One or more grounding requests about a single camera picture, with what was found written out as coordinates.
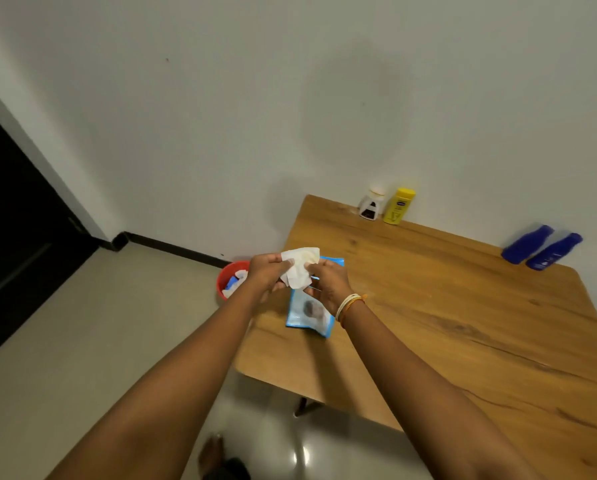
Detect person's right hand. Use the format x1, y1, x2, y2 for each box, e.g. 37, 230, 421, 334
304, 259, 354, 316

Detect person's left hand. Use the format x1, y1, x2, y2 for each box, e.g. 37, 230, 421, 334
247, 253, 295, 294

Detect white wet wipe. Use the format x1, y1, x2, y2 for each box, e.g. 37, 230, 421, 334
280, 247, 321, 290

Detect person's left forearm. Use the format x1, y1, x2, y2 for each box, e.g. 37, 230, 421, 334
46, 282, 259, 480

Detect person's right forearm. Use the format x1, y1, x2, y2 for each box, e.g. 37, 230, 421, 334
340, 300, 542, 480

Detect blue wet wipes packet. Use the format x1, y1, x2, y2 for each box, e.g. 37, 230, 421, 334
285, 256, 345, 339

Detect white and orange bangles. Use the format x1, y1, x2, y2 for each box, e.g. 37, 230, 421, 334
335, 293, 368, 327

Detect crumpled white wipes in bin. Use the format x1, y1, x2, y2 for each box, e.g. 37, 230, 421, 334
222, 270, 248, 298

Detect red plastic bin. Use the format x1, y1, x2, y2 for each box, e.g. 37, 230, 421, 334
216, 260, 251, 301

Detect small white bottle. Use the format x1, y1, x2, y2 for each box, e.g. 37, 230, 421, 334
359, 188, 385, 221

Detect yellow lotion bottle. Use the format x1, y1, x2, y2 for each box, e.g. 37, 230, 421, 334
383, 188, 417, 225

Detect black table leg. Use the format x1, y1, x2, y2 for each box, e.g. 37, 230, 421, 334
293, 398, 324, 418

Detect wooden table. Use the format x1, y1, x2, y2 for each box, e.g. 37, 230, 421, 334
234, 195, 597, 480

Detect person's foot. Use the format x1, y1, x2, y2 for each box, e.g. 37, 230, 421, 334
198, 434, 226, 478

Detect blue plastic bottle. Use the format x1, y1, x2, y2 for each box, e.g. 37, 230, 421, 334
526, 233, 583, 271
501, 225, 555, 265

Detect dark door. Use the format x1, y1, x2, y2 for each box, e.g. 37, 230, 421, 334
0, 99, 99, 368

